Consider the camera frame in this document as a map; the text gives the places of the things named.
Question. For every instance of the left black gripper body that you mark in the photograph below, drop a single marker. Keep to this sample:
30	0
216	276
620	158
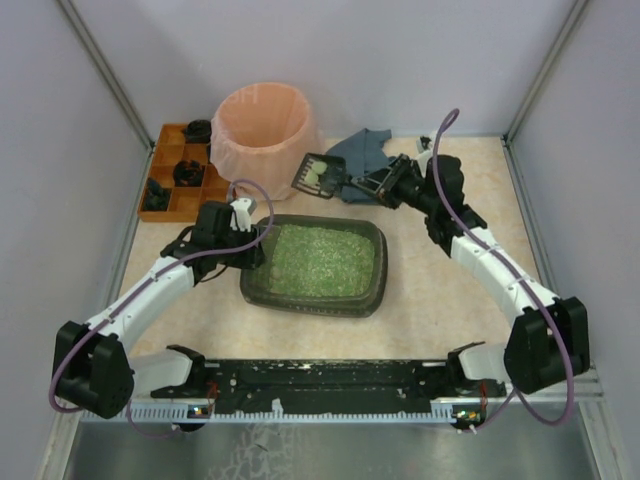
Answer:
248	251

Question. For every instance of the black litter scoop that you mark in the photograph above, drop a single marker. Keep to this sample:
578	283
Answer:
321	176

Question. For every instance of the black object top compartment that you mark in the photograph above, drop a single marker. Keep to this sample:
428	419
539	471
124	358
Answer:
197	132

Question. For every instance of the blue grey cloth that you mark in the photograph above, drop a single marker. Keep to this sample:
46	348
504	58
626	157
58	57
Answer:
363	151

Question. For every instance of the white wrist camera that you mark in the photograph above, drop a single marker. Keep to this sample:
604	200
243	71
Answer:
424	146
242	209

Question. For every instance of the black mounting base rail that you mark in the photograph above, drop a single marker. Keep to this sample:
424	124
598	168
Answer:
322	386

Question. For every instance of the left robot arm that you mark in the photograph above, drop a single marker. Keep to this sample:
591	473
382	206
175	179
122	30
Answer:
92	369

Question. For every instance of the black object middle compartment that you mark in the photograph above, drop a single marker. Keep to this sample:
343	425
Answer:
188	173

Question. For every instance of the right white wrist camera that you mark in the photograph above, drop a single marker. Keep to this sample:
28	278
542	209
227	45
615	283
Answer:
424	146

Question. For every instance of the black object compartment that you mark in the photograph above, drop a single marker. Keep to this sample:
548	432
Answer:
156	198
197	132
188	173

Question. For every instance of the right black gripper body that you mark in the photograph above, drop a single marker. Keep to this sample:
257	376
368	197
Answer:
386	179

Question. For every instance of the black object lower compartment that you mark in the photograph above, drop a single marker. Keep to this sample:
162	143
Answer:
156	198

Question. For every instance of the dark green litter box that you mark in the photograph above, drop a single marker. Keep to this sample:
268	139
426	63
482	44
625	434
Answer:
254	284

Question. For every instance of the green litter pellets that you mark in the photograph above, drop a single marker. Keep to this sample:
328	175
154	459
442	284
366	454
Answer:
321	262

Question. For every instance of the pink lined trash bin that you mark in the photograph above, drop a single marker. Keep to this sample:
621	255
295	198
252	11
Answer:
262	132

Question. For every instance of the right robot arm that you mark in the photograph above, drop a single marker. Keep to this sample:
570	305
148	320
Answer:
548	342

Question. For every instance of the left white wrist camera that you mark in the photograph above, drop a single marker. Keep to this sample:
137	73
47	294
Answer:
242	209

